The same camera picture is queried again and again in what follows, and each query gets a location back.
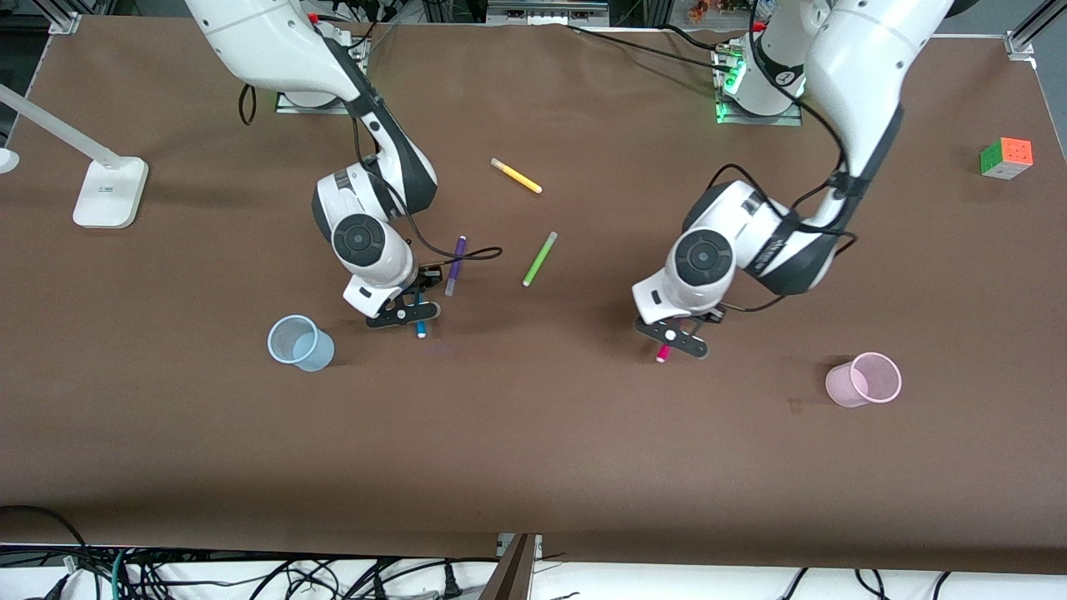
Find pink marker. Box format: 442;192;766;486
656;319;686;363

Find purple marker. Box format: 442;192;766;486
445;236;468;297

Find blue plastic cup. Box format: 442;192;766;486
267;315;336;373

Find green marker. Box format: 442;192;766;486
522;232;559;288

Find pink plastic cup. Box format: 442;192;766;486
825;352;903;409

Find yellow marker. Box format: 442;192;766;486
490;157;544;195

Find white desk lamp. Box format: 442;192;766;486
0;83;149;230

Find colourful puzzle cube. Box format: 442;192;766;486
979;137;1034;181

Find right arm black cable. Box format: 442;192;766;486
350;117;503;261

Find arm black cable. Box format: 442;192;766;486
350;117;503;261
707;0;859;314

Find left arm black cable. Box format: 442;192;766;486
707;0;859;314

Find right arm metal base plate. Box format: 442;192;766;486
275;33;372;116

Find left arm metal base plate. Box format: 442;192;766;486
711;42;804;128

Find black cable on table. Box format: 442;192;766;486
567;23;722;68

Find brown wooden post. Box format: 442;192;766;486
479;533;539;600

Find thick black floor cable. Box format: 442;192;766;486
0;504;94;576

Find aluminium frame profile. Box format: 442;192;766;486
46;0;84;36
1004;0;1067;59

